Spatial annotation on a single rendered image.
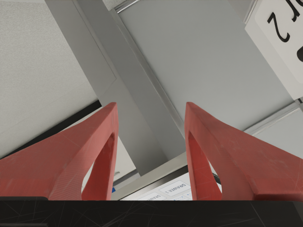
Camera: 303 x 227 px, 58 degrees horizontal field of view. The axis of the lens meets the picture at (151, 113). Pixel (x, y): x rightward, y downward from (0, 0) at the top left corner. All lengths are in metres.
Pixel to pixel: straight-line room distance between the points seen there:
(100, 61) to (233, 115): 0.85
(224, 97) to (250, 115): 0.17
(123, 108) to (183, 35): 0.84
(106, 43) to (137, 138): 0.33
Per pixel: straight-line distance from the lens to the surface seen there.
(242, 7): 0.48
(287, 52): 0.39
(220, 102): 1.54
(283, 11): 0.35
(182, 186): 0.74
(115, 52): 0.95
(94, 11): 1.04
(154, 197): 0.83
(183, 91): 1.55
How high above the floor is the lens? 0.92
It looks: 10 degrees down
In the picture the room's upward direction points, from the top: 150 degrees clockwise
